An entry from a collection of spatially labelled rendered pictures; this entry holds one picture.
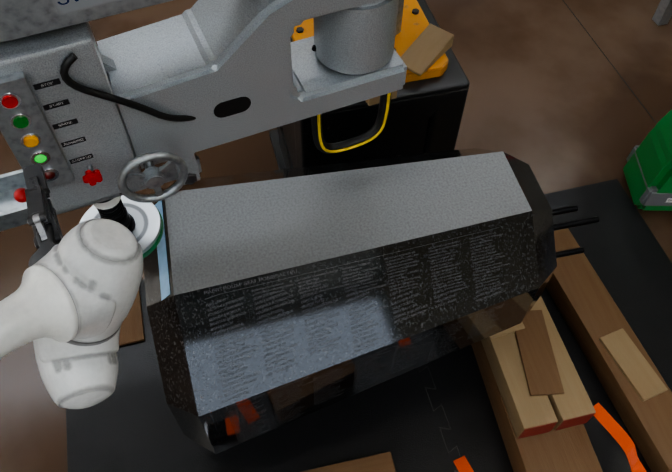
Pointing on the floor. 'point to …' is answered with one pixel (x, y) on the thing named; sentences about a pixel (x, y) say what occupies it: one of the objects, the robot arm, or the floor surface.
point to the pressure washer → (652, 168)
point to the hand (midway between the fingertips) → (36, 182)
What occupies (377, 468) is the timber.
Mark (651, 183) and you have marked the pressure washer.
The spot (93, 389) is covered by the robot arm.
